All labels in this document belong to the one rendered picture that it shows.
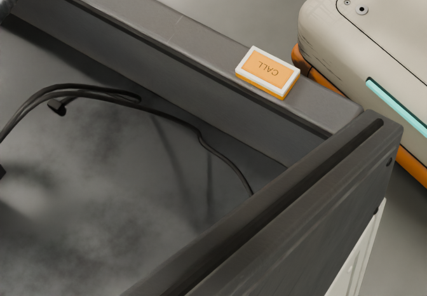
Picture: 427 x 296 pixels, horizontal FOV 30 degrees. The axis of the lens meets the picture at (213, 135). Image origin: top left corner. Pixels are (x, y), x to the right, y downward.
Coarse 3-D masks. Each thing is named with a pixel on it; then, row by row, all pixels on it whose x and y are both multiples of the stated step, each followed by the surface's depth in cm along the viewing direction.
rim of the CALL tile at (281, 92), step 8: (256, 48) 72; (248, 56) 71; (272, 56) 71; (240, 64) 71; (288, 64) 71; (240, 72) 71; (248, 72) 71; (296, 72) 70; (256, 80) 70; (288, 80) 70; (272, 88) 70
